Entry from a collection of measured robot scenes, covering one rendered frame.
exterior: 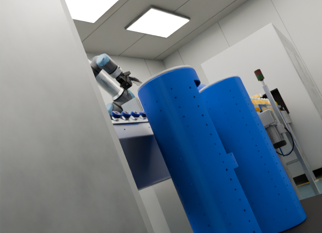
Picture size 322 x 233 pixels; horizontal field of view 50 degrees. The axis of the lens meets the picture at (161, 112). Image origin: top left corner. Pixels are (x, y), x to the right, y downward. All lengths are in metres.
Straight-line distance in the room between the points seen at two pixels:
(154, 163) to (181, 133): 0.28
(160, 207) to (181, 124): 1.68
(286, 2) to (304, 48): 0.95
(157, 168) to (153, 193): 1.38
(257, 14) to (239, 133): 5.62
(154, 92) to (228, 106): 0.65
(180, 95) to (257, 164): 0.72
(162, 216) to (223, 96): 1.39
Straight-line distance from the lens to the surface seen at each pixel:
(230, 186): 1.40
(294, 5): 7.24
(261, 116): 3.03
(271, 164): 1.99
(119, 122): 1.49
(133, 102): 1.83
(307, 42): 7.07
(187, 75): 1.47
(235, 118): 1.97
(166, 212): 3.05
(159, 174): 1.65
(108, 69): 2.37
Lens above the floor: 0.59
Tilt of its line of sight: 12 degrees up
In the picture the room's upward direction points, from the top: 23 degrees counter-clockwise
